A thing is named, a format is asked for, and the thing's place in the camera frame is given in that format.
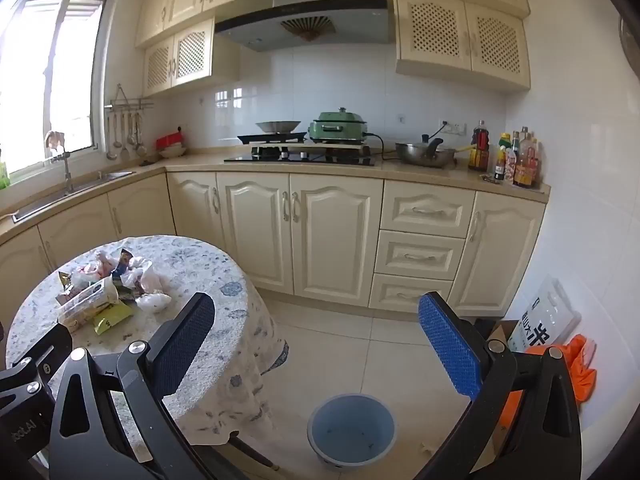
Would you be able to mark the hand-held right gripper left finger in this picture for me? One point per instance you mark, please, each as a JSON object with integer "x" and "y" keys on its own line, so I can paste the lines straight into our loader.
{"x": 182, "y": 350}

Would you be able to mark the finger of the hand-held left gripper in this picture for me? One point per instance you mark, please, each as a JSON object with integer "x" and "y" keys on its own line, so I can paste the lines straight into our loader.
{"x": 50, "y": 345}

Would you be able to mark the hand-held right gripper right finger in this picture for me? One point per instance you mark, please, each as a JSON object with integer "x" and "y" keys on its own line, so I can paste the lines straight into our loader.
{"x": 447, "y": 355}

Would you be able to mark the white and yellow food packet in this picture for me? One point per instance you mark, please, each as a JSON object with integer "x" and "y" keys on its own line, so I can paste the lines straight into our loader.
{"x": 87, "y": 305}

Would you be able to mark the blue plastic bucket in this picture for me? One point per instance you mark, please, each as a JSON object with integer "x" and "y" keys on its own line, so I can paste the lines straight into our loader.
{"x": 350, "y": 430}

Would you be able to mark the white crumpled tissue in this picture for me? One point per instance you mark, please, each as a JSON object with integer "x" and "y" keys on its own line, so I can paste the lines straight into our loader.
{"x": 152, "y": 302}

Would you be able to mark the brown cardboard box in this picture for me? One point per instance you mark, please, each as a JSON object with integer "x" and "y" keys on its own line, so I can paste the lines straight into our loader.
{"x": 505, "y": 332}

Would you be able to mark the small dark gold wrapper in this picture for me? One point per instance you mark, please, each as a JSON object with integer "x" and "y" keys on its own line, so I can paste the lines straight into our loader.
{"x": 65, "y": 282}

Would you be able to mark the cream cabinet drawer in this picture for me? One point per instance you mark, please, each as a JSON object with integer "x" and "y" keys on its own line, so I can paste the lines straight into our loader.
{"x": 425, "y": 207}
{"x": 419, "y": 255}
{"x": 410, "y": 292}

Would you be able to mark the floral white blue tablecloth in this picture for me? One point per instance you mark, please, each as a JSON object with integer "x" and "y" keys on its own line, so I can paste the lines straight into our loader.
{"x": 200, "y": 270}

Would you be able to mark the white crumpled plastic bag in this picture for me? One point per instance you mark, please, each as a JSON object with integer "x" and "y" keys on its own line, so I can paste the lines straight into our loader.
{"x": 145, "y": 275}

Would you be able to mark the pink crumpled wrapper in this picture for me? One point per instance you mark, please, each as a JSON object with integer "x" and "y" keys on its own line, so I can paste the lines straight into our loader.
{"x": 95, "y": 267}

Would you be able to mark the white paper scrap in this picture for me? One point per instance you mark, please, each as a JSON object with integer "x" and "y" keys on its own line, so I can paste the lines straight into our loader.
{"x": 431, "y": 447}

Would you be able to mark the white printed rice bag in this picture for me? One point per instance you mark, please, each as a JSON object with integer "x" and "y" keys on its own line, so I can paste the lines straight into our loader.
{"x": 547, "y": 312}

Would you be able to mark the orange plastic bag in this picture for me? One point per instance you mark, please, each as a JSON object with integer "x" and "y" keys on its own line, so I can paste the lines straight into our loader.
{"x": 582, "y": 365}

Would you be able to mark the stainless steel sink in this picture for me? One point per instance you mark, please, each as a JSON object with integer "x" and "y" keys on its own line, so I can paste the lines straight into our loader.
{"x": 75, "y": 190}

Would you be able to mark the cream base kitchen cabinet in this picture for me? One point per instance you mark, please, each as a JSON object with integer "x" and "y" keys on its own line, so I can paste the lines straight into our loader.
{"x": 330, "y": 230}

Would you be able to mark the metal kitchen faucet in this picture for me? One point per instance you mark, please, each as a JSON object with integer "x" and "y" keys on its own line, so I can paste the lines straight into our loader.
{"x": 66, "y": 170}

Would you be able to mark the yellow capped sauce bottle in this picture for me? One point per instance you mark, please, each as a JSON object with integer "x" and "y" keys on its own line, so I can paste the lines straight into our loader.
{"x": 501, "y": 165}

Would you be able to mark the steel frying pan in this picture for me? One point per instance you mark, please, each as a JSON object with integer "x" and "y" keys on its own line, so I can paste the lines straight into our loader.
{"x": 425, "y": 155}

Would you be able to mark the hanging metal utensil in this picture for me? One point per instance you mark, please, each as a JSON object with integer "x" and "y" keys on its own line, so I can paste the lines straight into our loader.
{"x": 111, "y": 152}
{"x": 140, "y": 147}
{"x": 119, "y": 137}
{"x": 131, "y": 135}

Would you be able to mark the white label condiment bottle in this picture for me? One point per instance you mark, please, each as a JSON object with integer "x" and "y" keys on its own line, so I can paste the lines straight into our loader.
{"x": 512, "y": 162}

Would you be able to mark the amber condiment bottle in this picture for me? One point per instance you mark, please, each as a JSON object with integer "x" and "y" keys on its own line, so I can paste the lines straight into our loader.
{"x": 526, "y": 167}

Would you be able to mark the dark oil bottle red label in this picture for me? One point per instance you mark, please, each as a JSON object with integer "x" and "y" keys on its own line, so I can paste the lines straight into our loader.
{"x": 479, "y": 152}

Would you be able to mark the red plastic container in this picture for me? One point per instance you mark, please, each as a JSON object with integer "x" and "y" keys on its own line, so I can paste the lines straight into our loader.
{"x": 170, "y": 140}

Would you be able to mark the black glass gas stove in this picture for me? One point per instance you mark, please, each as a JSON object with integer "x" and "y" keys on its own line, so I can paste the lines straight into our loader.
{"x": 300, "y": 159}

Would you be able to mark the grey wok pan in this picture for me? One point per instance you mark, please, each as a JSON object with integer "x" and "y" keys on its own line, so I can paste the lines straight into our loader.
{"x": 278, "y": 126}

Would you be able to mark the metal utensil rack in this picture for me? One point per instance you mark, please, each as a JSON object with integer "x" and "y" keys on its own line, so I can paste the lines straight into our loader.
{"x": 127, "y": 105}

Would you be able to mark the green electric cooking pot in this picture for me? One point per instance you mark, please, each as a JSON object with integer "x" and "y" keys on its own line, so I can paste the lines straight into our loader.
{"x": 337, "y": 127}

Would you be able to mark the kitchen window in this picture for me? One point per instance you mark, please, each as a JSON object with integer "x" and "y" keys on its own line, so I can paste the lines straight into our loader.
{"x": 45, "y": 85}

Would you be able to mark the cream lattice door cabinet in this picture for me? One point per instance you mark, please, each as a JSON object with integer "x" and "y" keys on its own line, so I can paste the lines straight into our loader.
{"x": 180, "y": 57}
{"x": 460, "y": 40}

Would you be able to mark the grey range hood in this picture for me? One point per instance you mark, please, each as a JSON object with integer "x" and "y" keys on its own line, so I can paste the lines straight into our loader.
{"x": 310, "y": 7}

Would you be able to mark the white wall socket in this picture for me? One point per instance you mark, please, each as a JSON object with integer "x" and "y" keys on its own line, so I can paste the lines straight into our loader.
{"x": 452, "y": 126}

